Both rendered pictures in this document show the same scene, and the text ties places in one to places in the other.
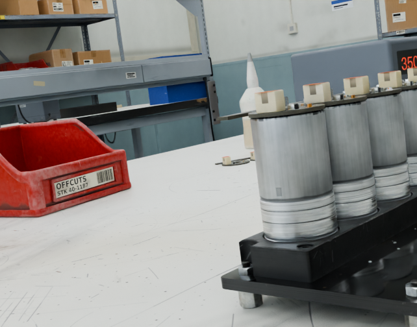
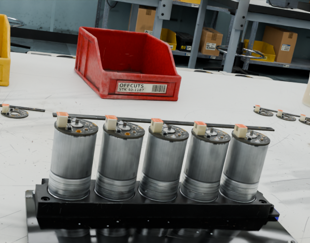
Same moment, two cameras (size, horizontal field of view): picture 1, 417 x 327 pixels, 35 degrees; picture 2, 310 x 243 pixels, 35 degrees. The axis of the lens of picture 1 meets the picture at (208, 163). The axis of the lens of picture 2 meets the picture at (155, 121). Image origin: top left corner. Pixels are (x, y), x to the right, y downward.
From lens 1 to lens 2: 21 cm
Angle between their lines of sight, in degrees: 30
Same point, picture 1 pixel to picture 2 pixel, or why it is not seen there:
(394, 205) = (139, 202)
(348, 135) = (112, 153)
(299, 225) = (52, 187)
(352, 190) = (106, 182)
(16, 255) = (42, 120)
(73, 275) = (31, 147)
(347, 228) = (83, 201)
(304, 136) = (65, 145)
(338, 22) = not seen: outside the picture
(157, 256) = not seen: hidden behind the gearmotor
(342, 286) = (37, 227)
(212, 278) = not seen: hidden behind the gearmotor
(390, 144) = (158, 168)
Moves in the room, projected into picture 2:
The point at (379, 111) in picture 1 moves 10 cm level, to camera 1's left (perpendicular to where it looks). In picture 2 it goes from (157, 146) to (34, 98)
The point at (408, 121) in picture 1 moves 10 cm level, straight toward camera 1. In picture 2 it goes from (196, 158) to (51, 187)
